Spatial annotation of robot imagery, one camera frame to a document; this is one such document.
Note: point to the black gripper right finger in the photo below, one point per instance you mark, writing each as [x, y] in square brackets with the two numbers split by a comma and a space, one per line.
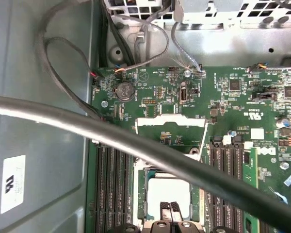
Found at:
[177, 211]

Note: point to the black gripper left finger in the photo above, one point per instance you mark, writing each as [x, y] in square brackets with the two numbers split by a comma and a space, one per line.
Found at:
[165, 211]

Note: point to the metal locking lever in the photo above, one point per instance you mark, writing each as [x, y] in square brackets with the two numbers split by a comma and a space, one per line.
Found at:
[145, 145]

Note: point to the metal socket cover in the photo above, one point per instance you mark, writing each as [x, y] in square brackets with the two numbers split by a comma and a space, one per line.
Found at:
[169, 120]

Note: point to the CPU socket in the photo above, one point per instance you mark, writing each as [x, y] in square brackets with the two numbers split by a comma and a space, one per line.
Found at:
[140, 184]

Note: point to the black RAM slot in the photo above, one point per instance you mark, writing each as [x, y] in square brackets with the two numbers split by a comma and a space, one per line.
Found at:
[111, 189]
[224, 160]
[214, 160]
[237, 160]
[120, 189]
[129, 194]
[100, 189]

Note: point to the green RAM stick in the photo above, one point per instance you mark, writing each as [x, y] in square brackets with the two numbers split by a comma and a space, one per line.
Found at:
[251, 170]

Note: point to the green motherboard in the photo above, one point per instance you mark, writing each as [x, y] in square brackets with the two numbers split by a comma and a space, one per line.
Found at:
[232, 109]

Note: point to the internal USB port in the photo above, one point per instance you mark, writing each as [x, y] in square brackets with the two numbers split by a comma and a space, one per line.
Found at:
[183, 92]

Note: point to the coin cell battery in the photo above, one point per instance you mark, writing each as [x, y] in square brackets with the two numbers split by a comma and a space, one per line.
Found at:
[124, 91]

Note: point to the black PC case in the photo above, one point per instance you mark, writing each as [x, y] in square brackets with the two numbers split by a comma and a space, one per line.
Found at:
[38, 145]

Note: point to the white certification sticker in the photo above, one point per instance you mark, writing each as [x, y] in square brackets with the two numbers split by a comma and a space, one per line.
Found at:
[13, 184]

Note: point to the metal drive cage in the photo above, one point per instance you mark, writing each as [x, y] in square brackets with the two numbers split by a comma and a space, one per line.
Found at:
[208, 18]

